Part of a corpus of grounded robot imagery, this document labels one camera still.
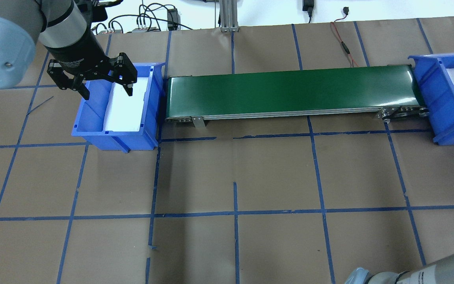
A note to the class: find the aluminium frame post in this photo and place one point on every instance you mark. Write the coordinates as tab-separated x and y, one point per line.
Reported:
229	16

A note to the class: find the blue right plastic bin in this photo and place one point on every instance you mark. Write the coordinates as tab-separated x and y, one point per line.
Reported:
438	93

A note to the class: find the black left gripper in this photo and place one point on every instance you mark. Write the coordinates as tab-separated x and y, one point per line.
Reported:
78	51

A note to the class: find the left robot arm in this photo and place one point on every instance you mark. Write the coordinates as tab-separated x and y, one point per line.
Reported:
63	27

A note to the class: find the white foam pad left bin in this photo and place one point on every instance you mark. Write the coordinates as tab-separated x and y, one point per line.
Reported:
124	113

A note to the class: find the blue left plastic bin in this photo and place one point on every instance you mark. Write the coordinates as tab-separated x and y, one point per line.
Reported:
88	123

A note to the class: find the blue plastic bin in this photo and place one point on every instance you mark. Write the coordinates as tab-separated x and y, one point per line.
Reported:
438	93
88	123

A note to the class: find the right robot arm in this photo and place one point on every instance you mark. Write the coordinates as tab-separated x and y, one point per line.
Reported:
438	272

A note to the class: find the black power adapter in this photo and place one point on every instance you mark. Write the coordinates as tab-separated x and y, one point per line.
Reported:
308	6

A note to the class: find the green conveyor belt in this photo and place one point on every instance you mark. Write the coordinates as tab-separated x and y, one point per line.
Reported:
390	92

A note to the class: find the black power brick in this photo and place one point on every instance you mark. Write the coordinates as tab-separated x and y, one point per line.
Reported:
173	19

